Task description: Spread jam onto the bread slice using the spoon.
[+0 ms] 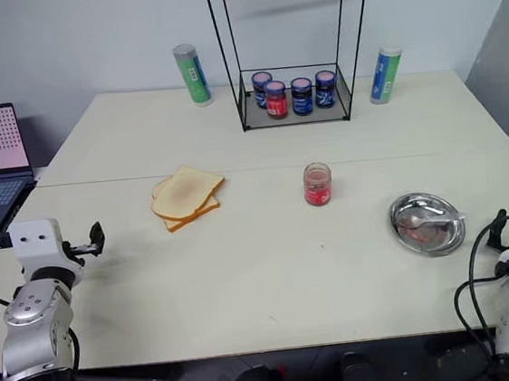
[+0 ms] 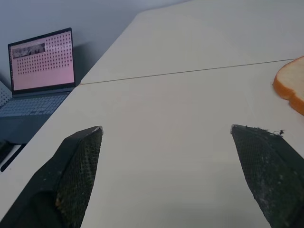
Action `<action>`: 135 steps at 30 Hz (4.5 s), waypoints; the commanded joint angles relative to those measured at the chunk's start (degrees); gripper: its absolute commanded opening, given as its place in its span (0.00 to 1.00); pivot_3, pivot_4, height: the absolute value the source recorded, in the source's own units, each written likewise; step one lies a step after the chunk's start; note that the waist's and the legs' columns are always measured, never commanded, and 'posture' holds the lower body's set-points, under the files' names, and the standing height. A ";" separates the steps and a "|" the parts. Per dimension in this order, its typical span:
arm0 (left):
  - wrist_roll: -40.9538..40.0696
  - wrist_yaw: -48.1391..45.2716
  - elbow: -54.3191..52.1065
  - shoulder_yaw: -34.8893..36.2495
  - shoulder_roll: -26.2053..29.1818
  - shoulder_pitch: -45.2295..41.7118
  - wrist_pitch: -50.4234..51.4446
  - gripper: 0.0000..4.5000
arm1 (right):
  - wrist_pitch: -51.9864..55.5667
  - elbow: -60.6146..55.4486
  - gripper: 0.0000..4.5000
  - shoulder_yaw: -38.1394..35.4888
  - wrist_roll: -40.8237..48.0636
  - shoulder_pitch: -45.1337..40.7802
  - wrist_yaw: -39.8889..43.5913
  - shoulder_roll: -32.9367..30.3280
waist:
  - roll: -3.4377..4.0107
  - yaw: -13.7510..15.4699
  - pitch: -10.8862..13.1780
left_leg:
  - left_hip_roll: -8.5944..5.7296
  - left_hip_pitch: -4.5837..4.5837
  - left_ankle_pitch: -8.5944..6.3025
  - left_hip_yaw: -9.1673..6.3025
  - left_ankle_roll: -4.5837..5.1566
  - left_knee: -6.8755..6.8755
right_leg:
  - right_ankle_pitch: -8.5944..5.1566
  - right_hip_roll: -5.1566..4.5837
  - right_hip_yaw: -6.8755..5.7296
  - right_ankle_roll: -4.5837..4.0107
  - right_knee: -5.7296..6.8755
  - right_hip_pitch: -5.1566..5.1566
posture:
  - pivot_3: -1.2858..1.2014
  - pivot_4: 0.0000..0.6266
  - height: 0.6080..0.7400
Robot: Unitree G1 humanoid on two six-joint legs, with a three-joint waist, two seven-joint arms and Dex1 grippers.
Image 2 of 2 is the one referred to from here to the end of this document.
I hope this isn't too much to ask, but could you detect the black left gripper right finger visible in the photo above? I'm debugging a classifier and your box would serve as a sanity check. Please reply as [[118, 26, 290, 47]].
[[230, 124, 304, 228]]

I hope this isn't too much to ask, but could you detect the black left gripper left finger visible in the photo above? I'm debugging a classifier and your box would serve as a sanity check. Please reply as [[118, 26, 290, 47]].
[[0, 125, 104, 228]]

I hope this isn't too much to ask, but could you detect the slice of white bread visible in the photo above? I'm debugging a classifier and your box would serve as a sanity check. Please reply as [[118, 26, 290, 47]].
[[272, 56, 304, 116]]

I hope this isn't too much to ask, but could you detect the grey open laptop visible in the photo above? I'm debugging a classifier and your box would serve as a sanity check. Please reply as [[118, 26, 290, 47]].
[[0, 27, 76, 144]]

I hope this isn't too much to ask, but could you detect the white perforated panel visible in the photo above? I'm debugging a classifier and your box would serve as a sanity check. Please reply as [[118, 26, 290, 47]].
[[0, 80, 12, 110]]

